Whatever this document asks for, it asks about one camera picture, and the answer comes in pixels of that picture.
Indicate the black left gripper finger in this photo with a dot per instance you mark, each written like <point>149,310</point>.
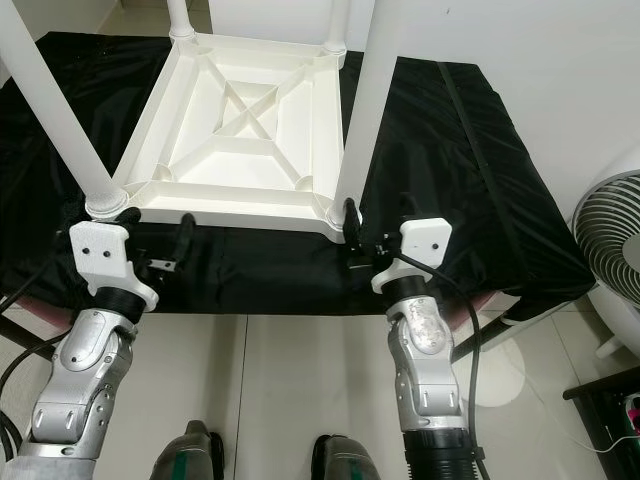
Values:
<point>126,215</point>
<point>185,238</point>

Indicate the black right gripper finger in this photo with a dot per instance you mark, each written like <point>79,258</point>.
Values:
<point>351,224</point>
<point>409,208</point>

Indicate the white plastic table leg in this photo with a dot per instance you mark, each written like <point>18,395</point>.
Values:
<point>375,100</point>
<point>178,18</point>
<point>337,25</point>
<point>50,110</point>

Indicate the white plastic table top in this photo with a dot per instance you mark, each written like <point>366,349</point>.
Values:
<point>240,130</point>

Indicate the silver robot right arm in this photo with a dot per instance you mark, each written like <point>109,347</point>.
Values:
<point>430,370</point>

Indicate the black tablecloth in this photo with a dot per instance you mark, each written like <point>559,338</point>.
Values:
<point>50,180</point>

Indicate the white round stand base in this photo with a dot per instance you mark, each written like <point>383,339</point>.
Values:
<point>498,378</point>

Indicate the dark robot left foot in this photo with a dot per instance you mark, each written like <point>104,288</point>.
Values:
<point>190,452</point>

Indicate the dark robot foot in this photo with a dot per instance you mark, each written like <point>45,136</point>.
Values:
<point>348,460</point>
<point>190,452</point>

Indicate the white round floor fan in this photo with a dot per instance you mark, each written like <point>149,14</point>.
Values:
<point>610,250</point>

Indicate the dark robot right foot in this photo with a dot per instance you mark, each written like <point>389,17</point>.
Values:
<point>348,460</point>

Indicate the black floor stand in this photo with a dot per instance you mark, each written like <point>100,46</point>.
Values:
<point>605,400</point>

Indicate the pink round reel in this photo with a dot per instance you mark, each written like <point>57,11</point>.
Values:
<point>635,410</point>

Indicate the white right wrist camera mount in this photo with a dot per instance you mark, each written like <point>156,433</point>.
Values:
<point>420,240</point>

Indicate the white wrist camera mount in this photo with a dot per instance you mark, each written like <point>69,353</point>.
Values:
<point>105,250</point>
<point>420,240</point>

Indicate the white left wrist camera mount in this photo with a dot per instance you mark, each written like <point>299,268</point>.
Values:
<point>105,250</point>

